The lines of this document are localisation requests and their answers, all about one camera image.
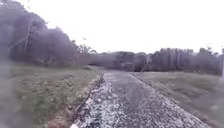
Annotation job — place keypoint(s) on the robot's own part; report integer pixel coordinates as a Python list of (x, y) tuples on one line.
[(74, 126)]

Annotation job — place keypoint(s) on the grey gravel path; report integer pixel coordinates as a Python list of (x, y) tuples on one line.
[(130, 103)]

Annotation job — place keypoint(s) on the wood of dark trees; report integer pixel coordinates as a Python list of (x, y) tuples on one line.
[(50, 43)]

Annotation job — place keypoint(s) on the green grass field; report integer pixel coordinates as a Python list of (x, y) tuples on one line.
[(190, 88)]

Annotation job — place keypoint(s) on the grass field with bare patches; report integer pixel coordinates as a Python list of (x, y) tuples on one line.
[(50, 90)]

